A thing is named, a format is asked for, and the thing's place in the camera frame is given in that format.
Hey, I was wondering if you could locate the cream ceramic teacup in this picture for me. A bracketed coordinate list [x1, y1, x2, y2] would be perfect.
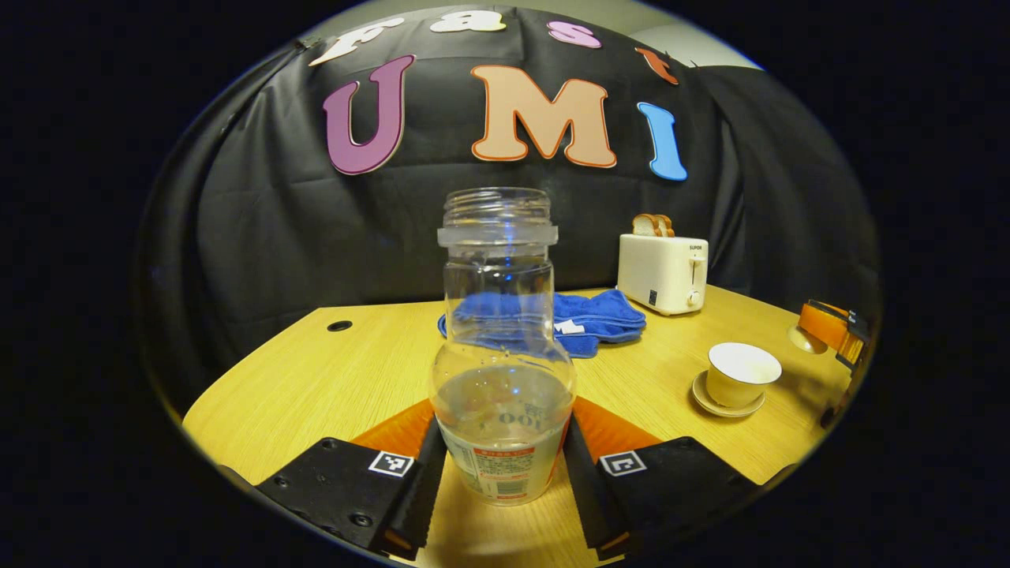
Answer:
[705, 342, 783, 409]

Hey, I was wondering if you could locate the cream ceramic saucer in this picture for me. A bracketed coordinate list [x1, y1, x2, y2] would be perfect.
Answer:
[692, 371, 766, 418]

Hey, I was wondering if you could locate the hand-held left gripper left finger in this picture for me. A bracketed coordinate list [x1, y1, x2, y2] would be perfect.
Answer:
[254, 398, 448, 562]

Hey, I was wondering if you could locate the blue folded towel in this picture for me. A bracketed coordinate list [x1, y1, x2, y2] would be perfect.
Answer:
[438, 290, 647, 359]

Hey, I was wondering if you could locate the cream toaster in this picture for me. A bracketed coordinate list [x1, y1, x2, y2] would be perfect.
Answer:
[617, 234, 709, 316]

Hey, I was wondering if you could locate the black backdrop cloth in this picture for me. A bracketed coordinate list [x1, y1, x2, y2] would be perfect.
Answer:
[134, 6, 881, 415]

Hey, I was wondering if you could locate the clear plastic water bottle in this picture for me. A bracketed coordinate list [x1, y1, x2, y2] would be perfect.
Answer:
[430, 187, 577, 506]

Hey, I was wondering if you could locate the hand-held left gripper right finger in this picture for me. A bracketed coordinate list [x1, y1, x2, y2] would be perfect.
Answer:
[562, 394, 778, 562]

